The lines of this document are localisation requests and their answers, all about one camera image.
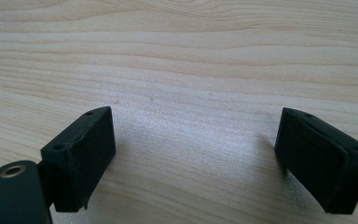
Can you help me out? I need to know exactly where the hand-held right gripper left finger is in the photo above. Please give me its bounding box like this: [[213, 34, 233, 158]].
[[36, 105, 117, 214]]

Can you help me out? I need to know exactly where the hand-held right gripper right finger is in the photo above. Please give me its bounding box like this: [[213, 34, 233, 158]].
[[273, 106, 358, 216]]

